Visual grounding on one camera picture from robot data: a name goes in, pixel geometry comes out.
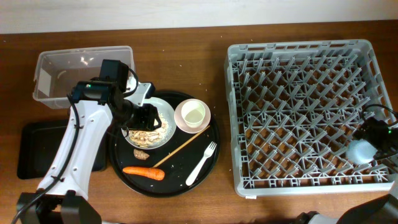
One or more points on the brown food chunk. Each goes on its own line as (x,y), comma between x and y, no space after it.
(141,155)

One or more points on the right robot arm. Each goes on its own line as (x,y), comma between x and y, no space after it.
(380,210)

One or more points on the blue cup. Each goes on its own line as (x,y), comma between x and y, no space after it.
(360,152)

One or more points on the wooden chopstick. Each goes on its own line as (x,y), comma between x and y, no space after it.
(180,147)

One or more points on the clear plastic bin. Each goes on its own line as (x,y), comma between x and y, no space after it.
(58,71)

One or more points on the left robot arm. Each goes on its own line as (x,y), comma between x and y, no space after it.
(115,96)

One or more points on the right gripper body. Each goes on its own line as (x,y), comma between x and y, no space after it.
(385,140)

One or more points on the orange carrot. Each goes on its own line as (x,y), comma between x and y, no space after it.
(149,172)

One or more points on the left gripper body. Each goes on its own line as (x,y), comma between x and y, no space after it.
(138,117)

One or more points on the food scraps pile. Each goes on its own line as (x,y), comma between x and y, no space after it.
(149,139)

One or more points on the white plastic fork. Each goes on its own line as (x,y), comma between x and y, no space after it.
(207,154)

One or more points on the pink bowl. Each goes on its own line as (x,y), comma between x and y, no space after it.
(181,124)

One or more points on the grey dishwasher rack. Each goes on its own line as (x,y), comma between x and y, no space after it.
(294,107)

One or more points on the white cup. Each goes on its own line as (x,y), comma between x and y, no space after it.
(193,113)

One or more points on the round black tray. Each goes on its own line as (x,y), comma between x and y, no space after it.
(177,168)

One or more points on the grey plate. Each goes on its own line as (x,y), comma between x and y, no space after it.
(168,112)

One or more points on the black rectangular tray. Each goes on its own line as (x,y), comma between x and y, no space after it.
(39,144)

